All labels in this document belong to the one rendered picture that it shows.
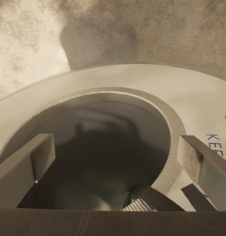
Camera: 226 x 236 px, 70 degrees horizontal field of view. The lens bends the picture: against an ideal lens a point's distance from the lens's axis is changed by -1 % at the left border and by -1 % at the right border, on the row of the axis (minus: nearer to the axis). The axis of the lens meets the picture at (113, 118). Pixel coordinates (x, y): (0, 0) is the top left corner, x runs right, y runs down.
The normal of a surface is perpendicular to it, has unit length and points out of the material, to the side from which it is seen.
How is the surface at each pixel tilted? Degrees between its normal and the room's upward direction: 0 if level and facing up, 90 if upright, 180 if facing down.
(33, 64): 0
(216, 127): 90
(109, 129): 2
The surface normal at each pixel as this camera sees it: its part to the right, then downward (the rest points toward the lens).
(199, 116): -0.15, -0.79
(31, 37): -0.13, 0.61
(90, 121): 0.17, 0.57
